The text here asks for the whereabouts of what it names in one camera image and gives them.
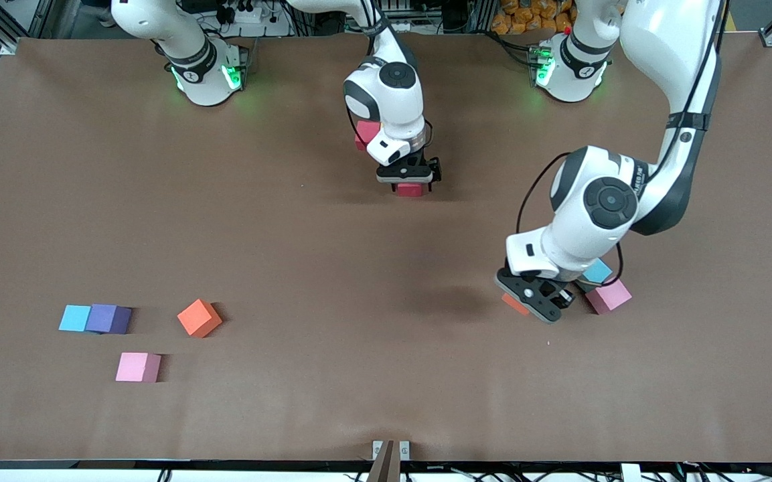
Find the brown table cover sheet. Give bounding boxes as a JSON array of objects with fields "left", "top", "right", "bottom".
[{"left": 0, "top": 33, "right": 772, "bottom": 463}]

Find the black camera cable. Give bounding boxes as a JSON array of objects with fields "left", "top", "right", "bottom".
[{"left": 516, "top": 154, "right": 562, "bottom": 236}]

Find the bag of orange items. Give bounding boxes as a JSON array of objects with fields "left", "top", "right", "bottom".
[{"left": 491, "top": 0, "right": 577, "bottom": 35}]

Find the blue foam cube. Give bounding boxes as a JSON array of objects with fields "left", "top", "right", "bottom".
[
  {"left": 58, "top": 305, "right": 93, "bottom": 333},
  {"left": 582, "top": 258, "right": 614, "bottom": 285}
]

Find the pink foam cube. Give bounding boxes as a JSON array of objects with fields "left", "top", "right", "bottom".
[
  {"left": 585, "top": 278, "right": 633, "bottom": 315},
  {"left": 115, "top": 352, "right": 163, "bottom": 384}
]

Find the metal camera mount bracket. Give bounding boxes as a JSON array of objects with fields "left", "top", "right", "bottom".
[{"left": 372, "top": 440, "right": 410, "bottom": 482}]

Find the purple foam cube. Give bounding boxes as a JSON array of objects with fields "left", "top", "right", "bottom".
[{"left": 84, "top": 304, "right": 133, "bottom": 335}]

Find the white power strip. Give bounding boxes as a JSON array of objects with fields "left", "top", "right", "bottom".
[{"left": 215, "top": 0, "right": 293, "bottom": 37}]

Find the orange foam cube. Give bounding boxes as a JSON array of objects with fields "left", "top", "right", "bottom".
[
  {"left": 177, "top": 299, "right": 223, "bottom": 339},
  {"left": 501, "top": 292, "right": 532, "bottom": 317}
]

